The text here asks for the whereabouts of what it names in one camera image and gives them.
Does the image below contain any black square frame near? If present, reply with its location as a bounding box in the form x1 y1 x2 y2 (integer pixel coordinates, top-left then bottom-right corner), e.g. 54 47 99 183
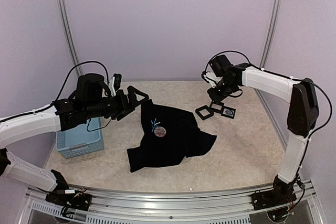
195 105 214 121

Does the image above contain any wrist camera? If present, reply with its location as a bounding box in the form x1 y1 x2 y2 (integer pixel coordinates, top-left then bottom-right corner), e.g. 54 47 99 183
108 73 122 97
201 70 222 88

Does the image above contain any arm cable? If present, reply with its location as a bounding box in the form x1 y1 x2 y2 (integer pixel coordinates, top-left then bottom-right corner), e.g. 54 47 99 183
204 50 332 135
52 60 111 104

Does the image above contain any blue plastic basket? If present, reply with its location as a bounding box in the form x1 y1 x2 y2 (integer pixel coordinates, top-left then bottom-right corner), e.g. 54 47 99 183
56 118 104 158

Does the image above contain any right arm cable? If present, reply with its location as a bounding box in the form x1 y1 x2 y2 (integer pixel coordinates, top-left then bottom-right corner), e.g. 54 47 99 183
204 50 332 135

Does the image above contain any black square frame middle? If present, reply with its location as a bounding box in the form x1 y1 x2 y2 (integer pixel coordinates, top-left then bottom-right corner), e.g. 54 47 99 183
209 101 224 114

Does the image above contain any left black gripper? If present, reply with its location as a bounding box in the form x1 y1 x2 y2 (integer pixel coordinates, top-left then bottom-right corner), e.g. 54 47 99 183
85 85 149 121

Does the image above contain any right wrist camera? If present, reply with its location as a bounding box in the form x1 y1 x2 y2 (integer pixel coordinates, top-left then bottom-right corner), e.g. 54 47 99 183
201 70 222 88

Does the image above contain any left aluminium corner post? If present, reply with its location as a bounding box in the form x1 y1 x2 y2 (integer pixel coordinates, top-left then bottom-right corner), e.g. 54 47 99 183
57 0 80 66

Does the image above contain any aluminium front rail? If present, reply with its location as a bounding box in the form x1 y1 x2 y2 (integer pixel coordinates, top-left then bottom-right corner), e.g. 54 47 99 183
25 179 322 224

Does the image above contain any starry night blue brooch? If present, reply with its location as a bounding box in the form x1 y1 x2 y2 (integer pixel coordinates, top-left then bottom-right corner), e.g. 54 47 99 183
225 109 233 115

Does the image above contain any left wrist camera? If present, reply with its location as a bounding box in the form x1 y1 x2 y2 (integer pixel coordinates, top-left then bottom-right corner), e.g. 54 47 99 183
108 73 122 97

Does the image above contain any aluminium corner post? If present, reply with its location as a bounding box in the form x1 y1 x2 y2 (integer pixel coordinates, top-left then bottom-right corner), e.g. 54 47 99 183
259 0 281 68
57 0 80 66

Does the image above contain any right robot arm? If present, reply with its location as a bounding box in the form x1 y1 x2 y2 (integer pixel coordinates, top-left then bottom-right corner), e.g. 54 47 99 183
201 54 319 184

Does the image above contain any right aluminium corner post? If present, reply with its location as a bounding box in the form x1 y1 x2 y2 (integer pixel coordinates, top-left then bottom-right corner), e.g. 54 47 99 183
259 0 281 68

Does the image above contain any black square frame far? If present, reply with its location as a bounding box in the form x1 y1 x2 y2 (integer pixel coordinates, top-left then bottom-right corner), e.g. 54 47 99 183
221 106 236 119

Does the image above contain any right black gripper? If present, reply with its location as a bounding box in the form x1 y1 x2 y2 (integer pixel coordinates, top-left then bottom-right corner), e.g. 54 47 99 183
207 78 237 104

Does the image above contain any black garment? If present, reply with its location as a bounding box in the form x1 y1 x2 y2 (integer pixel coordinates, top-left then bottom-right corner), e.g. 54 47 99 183
127 100 217 173

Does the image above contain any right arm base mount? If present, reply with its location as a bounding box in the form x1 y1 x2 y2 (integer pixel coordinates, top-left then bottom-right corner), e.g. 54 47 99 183
251 176 306 223

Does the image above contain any pale pink round brooch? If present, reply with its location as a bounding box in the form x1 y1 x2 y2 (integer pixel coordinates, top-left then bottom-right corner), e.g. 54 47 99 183
154 126 166 137

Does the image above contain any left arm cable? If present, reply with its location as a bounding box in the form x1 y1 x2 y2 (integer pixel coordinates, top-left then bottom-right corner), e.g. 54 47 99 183
52 60 111 104

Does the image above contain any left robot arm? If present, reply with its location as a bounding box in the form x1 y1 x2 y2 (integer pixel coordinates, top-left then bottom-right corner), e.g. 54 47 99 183
1 73 149 206

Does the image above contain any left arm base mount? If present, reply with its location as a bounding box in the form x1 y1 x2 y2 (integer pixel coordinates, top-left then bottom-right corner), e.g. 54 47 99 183
45 185 92 218

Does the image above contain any black square frame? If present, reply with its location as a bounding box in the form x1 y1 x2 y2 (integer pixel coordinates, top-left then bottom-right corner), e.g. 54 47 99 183
195 105 214 121
209 101 224 114
221 106 236 119

